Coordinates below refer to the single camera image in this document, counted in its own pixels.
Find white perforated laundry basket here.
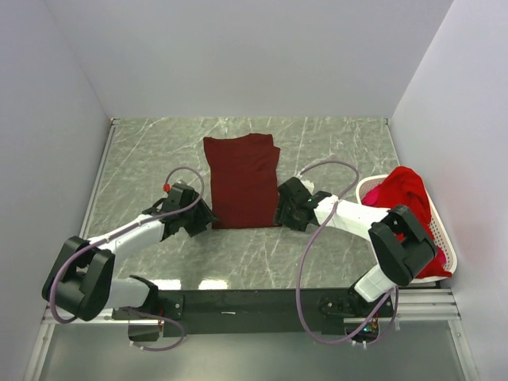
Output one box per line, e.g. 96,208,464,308
355,175,458,275

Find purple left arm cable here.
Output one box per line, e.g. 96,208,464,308
48,166,206,352

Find pink garment in basket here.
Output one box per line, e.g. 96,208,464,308
361,185,382,207

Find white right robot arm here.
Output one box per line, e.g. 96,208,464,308
274,177,438,317

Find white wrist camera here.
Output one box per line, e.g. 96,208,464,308
163,181,187,193
297,174,315,194

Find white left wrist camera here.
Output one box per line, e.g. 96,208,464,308
163,181,187,193

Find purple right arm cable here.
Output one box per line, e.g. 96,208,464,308
295,159,399,345

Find dark red t shirt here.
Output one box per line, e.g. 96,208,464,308
203,133,280,230

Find bright red t shirt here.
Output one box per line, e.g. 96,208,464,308
372,165,453,279

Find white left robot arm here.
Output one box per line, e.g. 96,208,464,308
42,183,218,324

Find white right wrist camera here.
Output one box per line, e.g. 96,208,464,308
297,174,315,194

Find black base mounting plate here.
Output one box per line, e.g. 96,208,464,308
110,288,394,338

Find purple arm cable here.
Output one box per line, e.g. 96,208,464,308
295,159,399,345
48,166,206,352

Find aluminium frame rail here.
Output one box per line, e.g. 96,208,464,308
25,289,479,380

